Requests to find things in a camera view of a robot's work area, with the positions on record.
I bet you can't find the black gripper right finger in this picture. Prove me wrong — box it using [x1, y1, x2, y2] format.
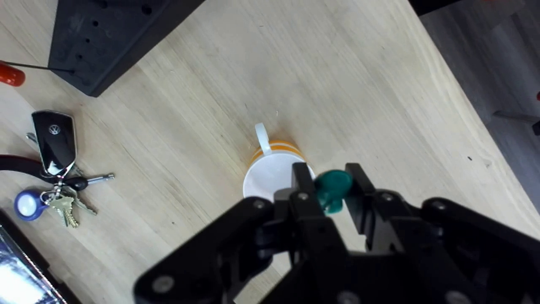
[344, 162, 540, 304]

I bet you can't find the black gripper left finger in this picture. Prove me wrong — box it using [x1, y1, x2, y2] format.
[133, 161, 350, 304]

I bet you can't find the white and orange mug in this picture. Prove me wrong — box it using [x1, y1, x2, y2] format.
[241, 122, 317, 203]

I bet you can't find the silver key bunch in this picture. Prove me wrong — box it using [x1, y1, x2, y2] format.
[48, 193, 99, 230]

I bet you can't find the blue round key tag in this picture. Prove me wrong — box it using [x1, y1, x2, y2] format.
[11, 188, 50, 223]

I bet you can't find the black car key fob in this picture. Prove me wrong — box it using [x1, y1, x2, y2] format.
[28, 110, 77, 178]

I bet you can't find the black stand of red keys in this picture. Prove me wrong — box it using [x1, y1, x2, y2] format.
[47, 0, 207, 100]

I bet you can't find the black key strap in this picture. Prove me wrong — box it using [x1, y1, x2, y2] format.
[0, 154, 89, 193]

